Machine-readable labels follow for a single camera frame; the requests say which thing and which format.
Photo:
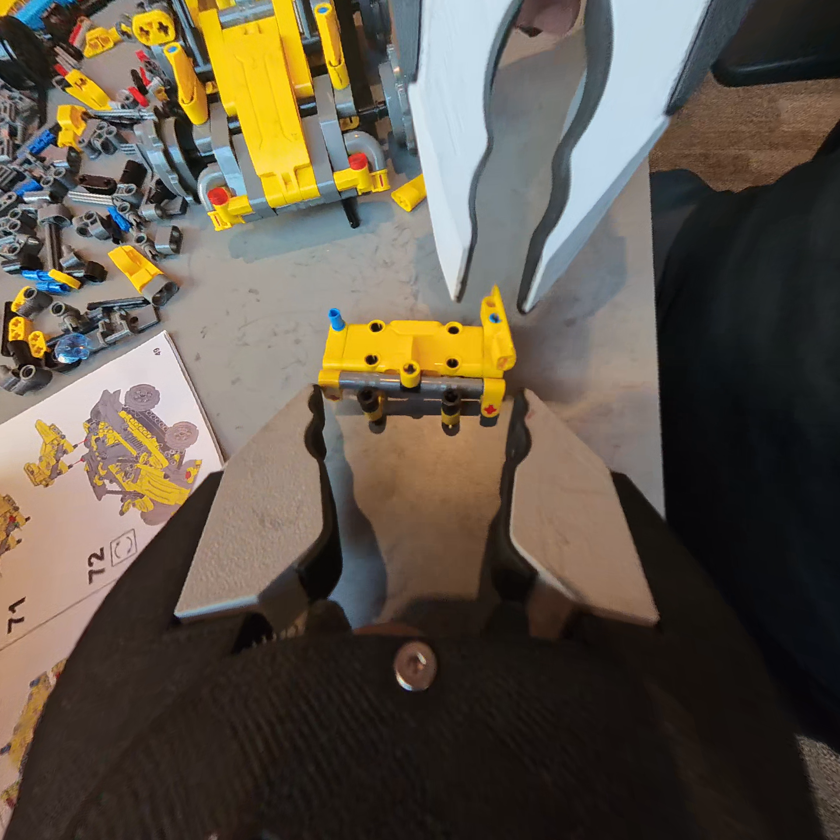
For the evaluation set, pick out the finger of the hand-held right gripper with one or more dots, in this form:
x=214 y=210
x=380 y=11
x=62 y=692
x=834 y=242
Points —
x=446 y=98
x=636 y=85

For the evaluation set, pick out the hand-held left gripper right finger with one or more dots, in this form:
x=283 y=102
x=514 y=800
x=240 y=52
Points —
x=577 y=525

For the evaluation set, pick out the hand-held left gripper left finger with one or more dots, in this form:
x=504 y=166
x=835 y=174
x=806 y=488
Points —
x=262 y=525

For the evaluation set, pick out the yellow brick vehicle model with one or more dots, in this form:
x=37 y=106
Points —
x=262 y=118

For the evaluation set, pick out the small yellow brick assembly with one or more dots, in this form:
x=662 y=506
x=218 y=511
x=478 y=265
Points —
x=407 y=344

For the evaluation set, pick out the person's right hand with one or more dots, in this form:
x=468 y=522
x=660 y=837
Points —
x=551 y=13

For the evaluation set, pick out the small yellow connector piece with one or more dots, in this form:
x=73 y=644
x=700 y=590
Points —
x=408 y=192

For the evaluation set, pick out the instruction booklet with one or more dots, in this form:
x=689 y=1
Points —
x=79 y=472

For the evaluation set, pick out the person's dark clothing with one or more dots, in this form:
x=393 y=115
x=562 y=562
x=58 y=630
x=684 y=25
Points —
x=754 y=394

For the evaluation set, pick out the pile of grey brick pieces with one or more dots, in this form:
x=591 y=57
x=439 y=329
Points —
x=65 y=216

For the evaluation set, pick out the black wheel tyre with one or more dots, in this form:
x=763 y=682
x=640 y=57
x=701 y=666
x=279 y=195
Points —
x=23 y=59

